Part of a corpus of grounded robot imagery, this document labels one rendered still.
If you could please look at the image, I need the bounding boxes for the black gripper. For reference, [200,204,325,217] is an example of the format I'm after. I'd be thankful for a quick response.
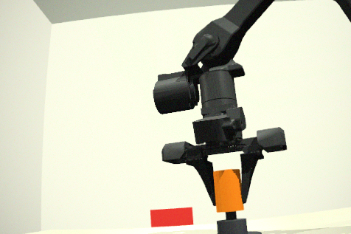
[161,98,287,206]

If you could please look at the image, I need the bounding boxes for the orange knob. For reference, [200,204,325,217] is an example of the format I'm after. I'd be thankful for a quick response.
[213,169,244,213]

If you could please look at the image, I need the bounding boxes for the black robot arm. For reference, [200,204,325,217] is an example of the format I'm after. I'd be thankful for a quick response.
[153,0,275,145]

